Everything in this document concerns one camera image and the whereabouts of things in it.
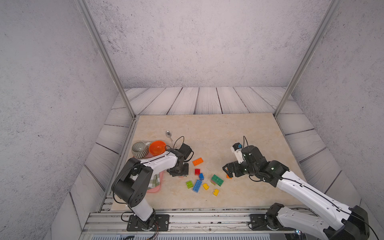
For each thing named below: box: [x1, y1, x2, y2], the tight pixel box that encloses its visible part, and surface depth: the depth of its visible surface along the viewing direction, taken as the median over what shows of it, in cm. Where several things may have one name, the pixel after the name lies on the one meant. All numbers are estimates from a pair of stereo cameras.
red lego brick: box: [194, 168, 201, 176], surface depth 91 cm
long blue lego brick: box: [192, 179, 202, 193], surface depth 85 cm
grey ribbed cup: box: [131, 141, 151, 158], surface depth 97 cm
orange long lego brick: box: [192, 157, 204, 166], surface depth 98 cm
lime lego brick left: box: [185, 180, 194, 189], surface depth 86 cm
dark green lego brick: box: [210, 174, 224, 187], surface depth 84 cm
